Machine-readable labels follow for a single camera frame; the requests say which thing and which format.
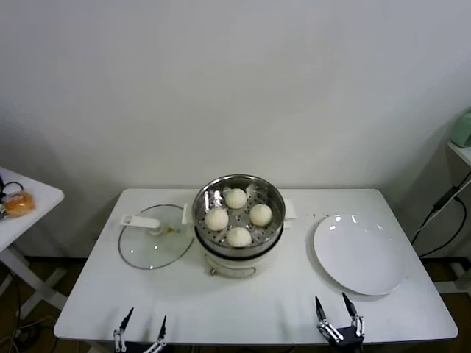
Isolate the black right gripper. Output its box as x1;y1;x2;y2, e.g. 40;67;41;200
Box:
314;292;366;353

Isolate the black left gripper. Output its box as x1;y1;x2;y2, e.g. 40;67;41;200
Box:
112;307;169;353

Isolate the white steamed baozi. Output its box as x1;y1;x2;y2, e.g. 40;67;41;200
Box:
226;226;253;248
224;187;248;210
204;208;230;232
249;204;273;227

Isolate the stainless steel steamer basket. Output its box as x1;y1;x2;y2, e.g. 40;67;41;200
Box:
191;174;286;258

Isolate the white round plate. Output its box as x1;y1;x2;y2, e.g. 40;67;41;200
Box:
312;213;408;296

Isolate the white electric cooker pot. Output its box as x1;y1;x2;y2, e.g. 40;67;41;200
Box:
181;198;297;279

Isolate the white side table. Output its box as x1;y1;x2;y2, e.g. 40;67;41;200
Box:
0;168;64;321

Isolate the orange bun in plastic bag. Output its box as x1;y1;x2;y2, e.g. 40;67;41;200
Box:
2;193;36;221

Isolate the white shelf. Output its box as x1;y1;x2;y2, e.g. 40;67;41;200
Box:
446;140;471;192

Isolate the mint green appliance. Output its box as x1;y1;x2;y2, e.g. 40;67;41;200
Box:
450;106;471;147

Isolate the glass lid white handle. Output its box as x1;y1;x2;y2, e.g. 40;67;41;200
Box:
117;204;195;272

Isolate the black power adapter cable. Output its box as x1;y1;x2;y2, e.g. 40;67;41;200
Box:
409;172;467;258

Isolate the thin black looped cable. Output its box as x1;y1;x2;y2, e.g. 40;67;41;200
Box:
0;176;25;202

